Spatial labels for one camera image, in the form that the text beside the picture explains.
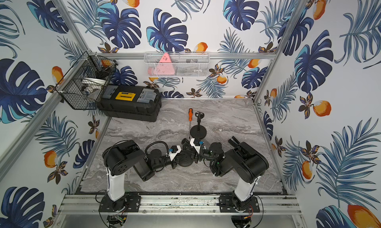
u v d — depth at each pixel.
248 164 0.49
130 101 0.97
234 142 0.95
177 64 0.93
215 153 0.69
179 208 0.73
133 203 0.75
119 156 0.52
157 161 0.73
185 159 0.87
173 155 0.77
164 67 0.90
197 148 0.73
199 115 0.86
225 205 0.73
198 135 1.00
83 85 0.90
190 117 1.10
